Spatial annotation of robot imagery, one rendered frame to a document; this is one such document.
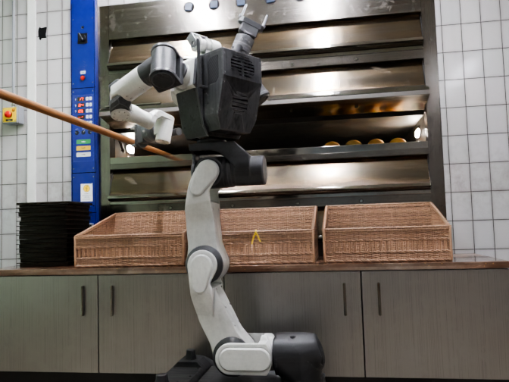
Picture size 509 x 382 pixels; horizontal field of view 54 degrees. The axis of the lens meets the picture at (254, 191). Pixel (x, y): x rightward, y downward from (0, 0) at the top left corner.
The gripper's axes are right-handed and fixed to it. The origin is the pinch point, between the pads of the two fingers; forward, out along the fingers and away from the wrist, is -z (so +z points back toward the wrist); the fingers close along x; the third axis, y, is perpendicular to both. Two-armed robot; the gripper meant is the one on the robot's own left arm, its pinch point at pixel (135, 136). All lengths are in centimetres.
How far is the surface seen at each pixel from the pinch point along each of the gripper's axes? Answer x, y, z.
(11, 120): -24, -16, -108
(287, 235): 49, 44, 52
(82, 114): -25, 12, -75
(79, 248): 51, -14, -30
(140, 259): 58, 4, -6
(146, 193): 23, 34, -45
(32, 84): -46, -6, -103
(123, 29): -76, 30, -57
